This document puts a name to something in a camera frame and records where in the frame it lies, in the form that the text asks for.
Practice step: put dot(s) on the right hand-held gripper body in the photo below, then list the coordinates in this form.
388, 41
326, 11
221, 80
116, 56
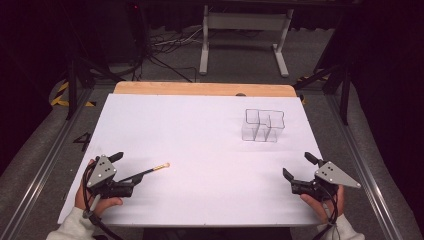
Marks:
333, 175

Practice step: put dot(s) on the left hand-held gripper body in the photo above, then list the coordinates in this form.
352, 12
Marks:
101, 171

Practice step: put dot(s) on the black pen with gold end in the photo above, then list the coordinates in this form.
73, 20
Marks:
156, 168

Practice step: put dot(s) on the clear acrylic compartment holder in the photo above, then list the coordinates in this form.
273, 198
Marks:
263, 126

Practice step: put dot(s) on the person's left hand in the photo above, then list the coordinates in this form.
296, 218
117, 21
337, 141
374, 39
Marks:
81, 198

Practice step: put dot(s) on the person's right hand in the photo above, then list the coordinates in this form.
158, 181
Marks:
323, 210

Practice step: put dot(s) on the black tripod stand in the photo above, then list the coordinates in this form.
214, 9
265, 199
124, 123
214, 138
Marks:
343, 83
78, 73

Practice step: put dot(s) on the black power strip red light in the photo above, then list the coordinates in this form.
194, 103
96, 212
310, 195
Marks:
136, 26

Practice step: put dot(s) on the aluminium floor rail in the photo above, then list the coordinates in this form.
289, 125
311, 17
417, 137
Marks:
363, 166
43, 170

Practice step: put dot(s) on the white metal stand frame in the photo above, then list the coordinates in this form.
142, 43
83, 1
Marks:
246, 21

